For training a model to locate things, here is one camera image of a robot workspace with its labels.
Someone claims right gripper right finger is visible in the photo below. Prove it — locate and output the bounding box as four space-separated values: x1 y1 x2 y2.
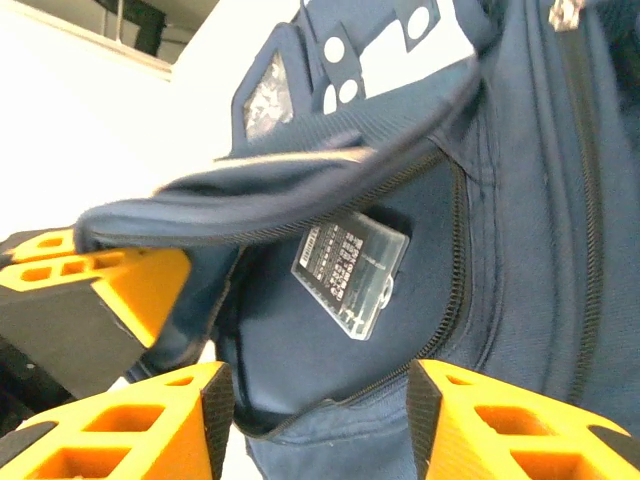
407 359 640 480

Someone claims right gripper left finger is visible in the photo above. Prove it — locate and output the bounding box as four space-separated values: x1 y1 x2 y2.
0 362 234 480

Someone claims navy blue backpack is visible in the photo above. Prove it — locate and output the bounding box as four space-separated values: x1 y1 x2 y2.
74 0 640 480

